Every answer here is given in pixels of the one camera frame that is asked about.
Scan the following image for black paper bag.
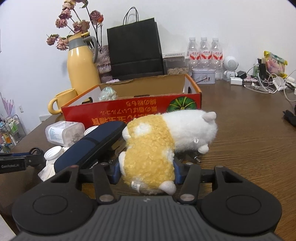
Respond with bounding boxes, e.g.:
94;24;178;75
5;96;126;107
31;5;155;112
107;7;165;80

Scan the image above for black object at right edge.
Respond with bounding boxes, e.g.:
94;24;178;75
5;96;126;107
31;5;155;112
283;110;296;127

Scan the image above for white tangled cables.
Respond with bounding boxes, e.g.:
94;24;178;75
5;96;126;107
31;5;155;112
244;62;296;103

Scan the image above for yellow white plush toy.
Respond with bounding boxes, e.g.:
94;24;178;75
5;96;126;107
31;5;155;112
118;109;218;195

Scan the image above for black power adapter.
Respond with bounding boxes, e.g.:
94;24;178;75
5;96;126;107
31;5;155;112
237;71;247;79

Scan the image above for colourful snack bag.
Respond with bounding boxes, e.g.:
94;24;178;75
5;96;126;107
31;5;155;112
263;51;288;77

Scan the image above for clear white plastic jar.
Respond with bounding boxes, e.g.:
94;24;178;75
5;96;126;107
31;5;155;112
45;120;85;147

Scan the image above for dried pink rose bouquet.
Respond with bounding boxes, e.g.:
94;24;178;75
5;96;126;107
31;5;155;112
46;1;104;52

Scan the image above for white round jar lid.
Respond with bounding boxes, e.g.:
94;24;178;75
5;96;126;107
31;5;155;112
44;146;64;161

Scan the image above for white robot speaker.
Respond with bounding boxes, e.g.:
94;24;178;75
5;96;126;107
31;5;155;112
223;56;239;81

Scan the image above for lavender tin box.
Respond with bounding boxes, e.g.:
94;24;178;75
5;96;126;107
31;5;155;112
192;68;215;84

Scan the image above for left water bottle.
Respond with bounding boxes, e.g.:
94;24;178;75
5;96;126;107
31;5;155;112
187;37;200;76

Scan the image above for yellow thermos jug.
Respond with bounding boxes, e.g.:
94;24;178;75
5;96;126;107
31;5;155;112
67;33;100;95

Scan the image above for navy blue glasses case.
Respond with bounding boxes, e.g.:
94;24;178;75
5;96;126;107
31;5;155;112
54;121;126;173

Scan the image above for iridescent crumpled wrapper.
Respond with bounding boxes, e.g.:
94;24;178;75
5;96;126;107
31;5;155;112
98;87;118;102

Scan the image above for yellow mug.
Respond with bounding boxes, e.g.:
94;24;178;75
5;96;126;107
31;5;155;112
48;88;77;115

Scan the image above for middle water bottle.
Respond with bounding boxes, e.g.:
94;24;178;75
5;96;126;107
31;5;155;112
200;37;212;68

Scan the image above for water bottle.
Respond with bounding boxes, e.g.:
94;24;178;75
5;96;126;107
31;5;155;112
200;37;212;68
211;38;223;80
187;37;200;76

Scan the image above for right water bottle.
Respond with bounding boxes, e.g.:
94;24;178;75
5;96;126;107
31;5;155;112
211;38;223;80

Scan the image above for white crumpled tissue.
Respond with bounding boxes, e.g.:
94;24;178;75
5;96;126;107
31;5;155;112
38;160;56;182

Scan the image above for wire rack with items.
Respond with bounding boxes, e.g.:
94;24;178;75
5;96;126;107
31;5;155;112
1;114;27;153

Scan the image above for red orange cardboard box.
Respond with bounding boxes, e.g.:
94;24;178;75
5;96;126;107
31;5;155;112
62;74;202;128

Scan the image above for clear jar of seeds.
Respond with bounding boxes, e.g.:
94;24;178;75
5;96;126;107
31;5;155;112
162;52;189;75

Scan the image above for white charger cube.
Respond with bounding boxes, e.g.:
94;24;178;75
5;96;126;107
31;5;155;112
230;77;243;86

